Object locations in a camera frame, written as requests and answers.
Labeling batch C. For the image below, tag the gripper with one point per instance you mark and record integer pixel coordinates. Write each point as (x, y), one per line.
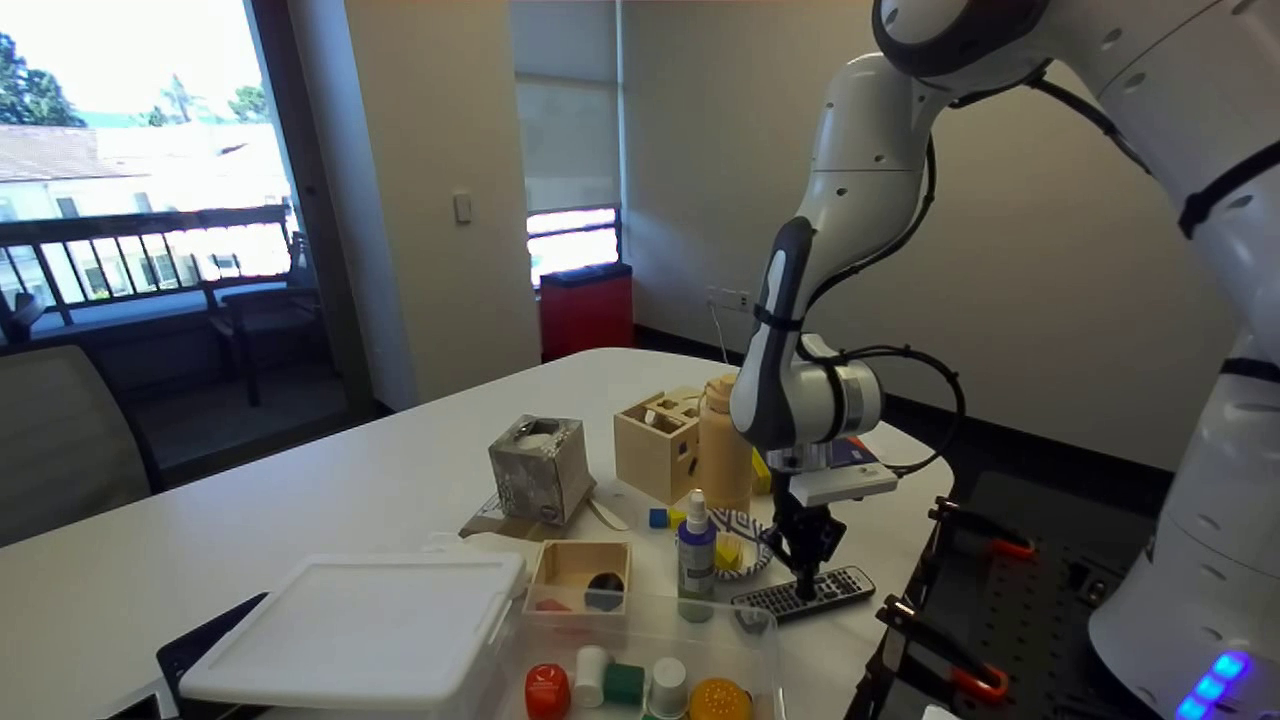
(822, 532)

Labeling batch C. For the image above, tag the black remote control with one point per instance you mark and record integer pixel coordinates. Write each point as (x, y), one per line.
(835, 590)

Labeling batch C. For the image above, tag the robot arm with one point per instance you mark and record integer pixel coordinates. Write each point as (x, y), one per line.
(1150, 90)

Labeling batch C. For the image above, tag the blue and white patterned bowl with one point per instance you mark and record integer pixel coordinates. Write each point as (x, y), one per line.
(748, 525)

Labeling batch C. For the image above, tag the yellow toy piece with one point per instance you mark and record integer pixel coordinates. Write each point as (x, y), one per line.
(729, 553)

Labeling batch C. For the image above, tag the clear plastic bin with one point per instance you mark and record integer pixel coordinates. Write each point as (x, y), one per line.
(735, 650)

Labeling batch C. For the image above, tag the spray bottle with purple label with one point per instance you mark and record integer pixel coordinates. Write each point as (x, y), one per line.
(696, 555)

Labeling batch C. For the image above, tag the dark blue book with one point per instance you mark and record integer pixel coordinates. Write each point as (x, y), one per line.
(856, 452)

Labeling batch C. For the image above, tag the orange dimpled ball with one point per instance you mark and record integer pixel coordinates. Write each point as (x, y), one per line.
(720, 702)

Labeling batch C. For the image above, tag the tan bottle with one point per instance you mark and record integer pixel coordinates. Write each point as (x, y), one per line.
(722, 450)

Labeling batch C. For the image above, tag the blue block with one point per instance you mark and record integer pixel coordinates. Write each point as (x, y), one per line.
(657, 518)

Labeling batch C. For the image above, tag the white cup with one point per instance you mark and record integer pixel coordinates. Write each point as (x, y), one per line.
(668, 688)

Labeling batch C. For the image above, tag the wooden shape sorter box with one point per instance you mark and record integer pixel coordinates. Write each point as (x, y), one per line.
(655, 450)

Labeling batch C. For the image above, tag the green block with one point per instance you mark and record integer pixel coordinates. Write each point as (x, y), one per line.
(624, 683)

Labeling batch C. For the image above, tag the white cylinder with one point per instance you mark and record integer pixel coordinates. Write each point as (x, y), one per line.
(591, 676)

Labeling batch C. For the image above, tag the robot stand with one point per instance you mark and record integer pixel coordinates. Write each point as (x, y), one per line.
(1040, 610)

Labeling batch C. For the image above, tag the small wooden tray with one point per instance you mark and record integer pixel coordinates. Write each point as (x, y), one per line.
(560, 565)

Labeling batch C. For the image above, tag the red toy can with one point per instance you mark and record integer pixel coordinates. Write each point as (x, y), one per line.
(547, 692)

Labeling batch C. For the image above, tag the grey patterned tissue box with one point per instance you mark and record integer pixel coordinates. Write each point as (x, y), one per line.
(540, 470)

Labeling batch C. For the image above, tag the brown cardboard piece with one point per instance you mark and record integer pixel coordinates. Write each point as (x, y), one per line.
(490, 522)

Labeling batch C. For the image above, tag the red bin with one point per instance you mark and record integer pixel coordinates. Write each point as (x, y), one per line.
(586, 312)

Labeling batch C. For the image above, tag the white plastic bin lid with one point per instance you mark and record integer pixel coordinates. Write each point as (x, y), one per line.
(360, 630)

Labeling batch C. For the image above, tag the window with blind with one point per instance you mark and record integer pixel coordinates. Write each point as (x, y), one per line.
(570, 150)

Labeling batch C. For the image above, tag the dark balcony chair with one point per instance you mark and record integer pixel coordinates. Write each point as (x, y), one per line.
(265, 310)

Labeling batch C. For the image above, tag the black flat device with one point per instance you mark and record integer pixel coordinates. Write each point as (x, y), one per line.
(205, 640)

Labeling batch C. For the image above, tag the balcony railing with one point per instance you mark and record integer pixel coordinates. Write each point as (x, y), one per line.
(140, 225)

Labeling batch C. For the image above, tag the grey office chair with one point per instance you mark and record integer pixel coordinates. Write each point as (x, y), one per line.
(60, 440)

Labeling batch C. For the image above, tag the large window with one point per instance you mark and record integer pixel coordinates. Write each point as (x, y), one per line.
(130, 120)

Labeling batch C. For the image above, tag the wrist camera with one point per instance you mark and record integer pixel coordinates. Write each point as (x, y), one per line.
(850, 482)

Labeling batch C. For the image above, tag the wall socket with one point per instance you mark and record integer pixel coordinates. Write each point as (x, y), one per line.
(730, 299)

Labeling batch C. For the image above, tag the light switch plate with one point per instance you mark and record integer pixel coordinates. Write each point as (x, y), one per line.
(462, 208)

